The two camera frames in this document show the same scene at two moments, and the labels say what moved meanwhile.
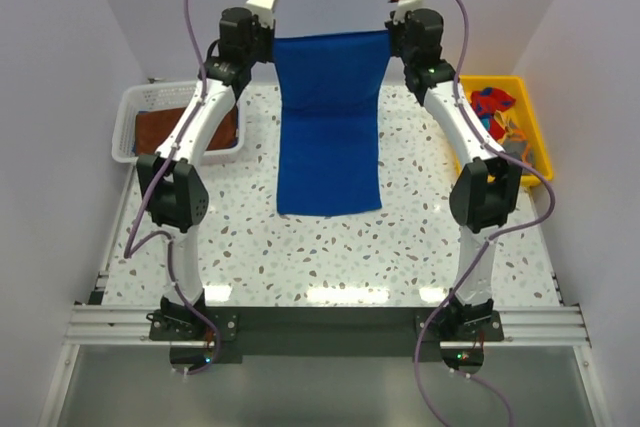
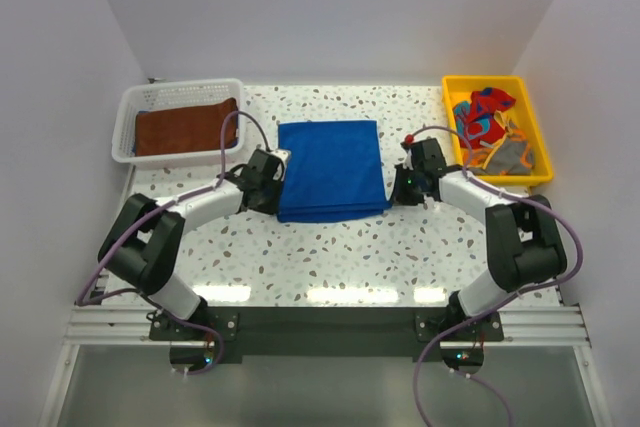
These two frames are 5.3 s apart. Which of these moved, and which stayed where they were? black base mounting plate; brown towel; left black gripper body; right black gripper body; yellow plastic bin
Moved: right black gripper body; left black gripper body
Stayed: brown towel; black base mounting plate; yellow plastic bin
